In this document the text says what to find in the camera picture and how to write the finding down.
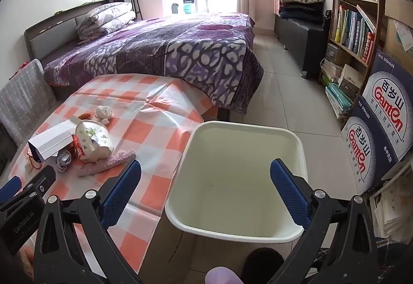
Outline white printed pillow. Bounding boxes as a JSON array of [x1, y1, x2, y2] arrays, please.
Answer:
[[77, 11, 136, 43], [85, 2, 133, 25]]

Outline purple rounded object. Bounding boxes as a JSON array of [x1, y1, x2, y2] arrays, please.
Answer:
[[206, 266, 242, 284]]

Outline row of thick books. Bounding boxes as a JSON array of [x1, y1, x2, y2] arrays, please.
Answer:
[[332, 5, 376, 63]]

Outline stack of white papers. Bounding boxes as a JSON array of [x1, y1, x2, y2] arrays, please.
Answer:
[[368, 171, 413, 242]]

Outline navy water carton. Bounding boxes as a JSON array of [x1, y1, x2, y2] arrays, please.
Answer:
[[361, 50, 413, 162], [341, 107, 413, 196]]

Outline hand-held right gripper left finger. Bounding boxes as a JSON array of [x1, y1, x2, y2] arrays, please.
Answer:
[[34, 160, 142, 284]]

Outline black metal rack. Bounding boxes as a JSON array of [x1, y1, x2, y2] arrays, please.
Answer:
[[129, 0, 143, 21]]

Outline black storage bench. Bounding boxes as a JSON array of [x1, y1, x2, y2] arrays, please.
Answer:
[[274, 15, 328, 78]]

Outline bed with purple blanket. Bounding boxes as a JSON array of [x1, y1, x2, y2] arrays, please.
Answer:
[[43, 12, 264, 115]]

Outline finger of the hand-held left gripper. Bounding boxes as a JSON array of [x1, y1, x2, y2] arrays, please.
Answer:
[[0, 176, 23, 207], [19, 165, 57, 199]]

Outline purple fuzzy sock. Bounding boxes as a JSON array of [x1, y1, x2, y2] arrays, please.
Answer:
[[77, 149, 137, 177]]

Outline white plastic trash bin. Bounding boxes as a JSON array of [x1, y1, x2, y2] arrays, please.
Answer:
[[164, 120, 310, 244]]

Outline white carton box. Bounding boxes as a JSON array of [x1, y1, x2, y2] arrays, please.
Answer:
[[27, 119, 78, 164]]

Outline pile of folded clothes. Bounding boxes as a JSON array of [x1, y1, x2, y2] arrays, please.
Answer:
[[277, 0, 326, 20]]

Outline grey wrapper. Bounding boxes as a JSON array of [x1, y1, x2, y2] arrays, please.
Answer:
[[52, 149, 73, 173]]

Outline orange checkered tablecloth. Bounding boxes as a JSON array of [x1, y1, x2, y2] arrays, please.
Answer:
[[6, 74, 213, 275]]

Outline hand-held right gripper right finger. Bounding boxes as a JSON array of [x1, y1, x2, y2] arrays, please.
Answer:
[[269, 158, 379, 284]]

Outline floral paper bag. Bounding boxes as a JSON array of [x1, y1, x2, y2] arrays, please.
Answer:
[[75, 119, 114, 162]]

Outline black bag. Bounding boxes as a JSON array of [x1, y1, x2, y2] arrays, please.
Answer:
[[323, 9, 333, 41]]

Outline brown cardboard box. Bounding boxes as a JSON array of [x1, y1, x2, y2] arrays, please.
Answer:
[[384, 0, 413, 60]]

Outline grey checked cushion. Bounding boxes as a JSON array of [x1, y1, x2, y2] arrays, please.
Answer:
[[0, 59, 58, 146]]

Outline white tissue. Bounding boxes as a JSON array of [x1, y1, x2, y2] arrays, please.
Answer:
[[95, 106, 115, 125]]

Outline grey bed headboard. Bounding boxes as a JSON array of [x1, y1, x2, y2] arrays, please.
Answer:
[[24, 0, 110, 60]]

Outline stack of teal books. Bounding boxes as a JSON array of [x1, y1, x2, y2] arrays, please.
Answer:
[[324, 82, 354, 118]]

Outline white cardboard box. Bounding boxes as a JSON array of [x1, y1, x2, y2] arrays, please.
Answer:
[[339, 64, 365, 98]]

